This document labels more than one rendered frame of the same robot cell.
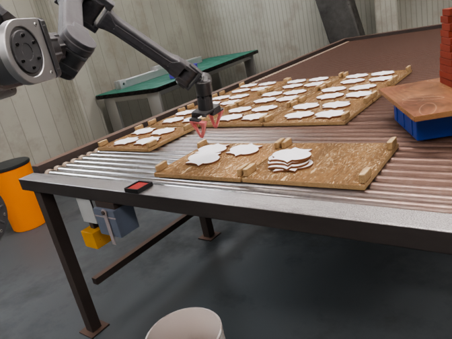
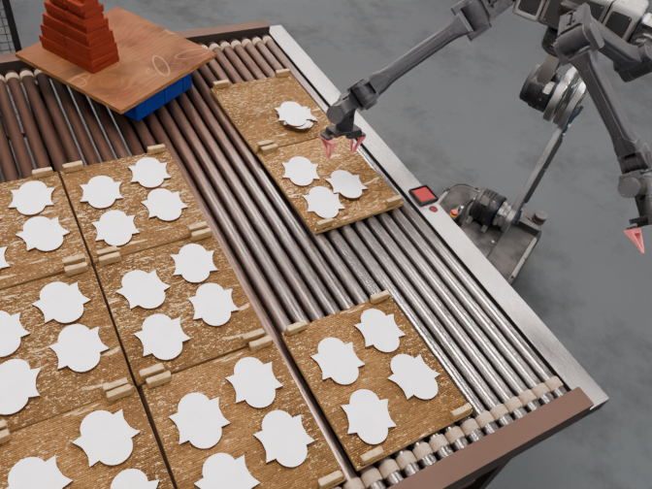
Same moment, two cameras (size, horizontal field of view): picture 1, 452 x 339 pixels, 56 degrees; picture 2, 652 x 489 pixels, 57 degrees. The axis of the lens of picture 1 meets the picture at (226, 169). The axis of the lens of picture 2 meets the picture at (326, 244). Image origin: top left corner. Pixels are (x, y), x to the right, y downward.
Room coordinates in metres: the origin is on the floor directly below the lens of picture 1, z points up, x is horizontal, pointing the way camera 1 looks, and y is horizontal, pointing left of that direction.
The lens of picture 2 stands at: (3.12, 0.38, 2.29)
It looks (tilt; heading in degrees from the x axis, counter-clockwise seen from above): 47 degrees down; 192
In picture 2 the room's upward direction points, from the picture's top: 12 degrees clockwise
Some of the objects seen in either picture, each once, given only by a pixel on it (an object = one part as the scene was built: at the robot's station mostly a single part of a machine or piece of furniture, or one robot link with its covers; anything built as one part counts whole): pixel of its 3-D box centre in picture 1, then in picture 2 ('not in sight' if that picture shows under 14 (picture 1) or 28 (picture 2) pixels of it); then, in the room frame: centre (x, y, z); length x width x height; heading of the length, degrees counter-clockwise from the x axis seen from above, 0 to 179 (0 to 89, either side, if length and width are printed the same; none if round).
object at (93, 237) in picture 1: (91, 220); not in sight; (1.73, 0.63, 0.74); 0.09 x 0.08 x 0.24; 49
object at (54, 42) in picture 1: (42, 50); not in sight; (0.96, 0.33, 1.45); 0.09 x 0.08 x 0.12; 77
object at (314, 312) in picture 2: (260, 141); (249, 208); (1.81, -0.18, 0.90); 1.95 x 0.05 x 0.05; 49
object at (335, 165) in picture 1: (320, 162); (274, 111); (1.32, -0.31, 0.93); 0.41 x 0.35 x 0.02; 51
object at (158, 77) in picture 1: (194, 94); not in sight; (6.34, 0.22, 0.51); 2.82 x 1.11 x 1.03; 147
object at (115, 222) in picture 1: (115, 218); not in sight; (1.61, 0.49, 0.77); 0.14 x 0.11 x 0.18; 49
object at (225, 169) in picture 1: (220, 159); (329, 179); (1.58, 0.01, 0.93); 0.41 x 0.35 x 0.02; 51
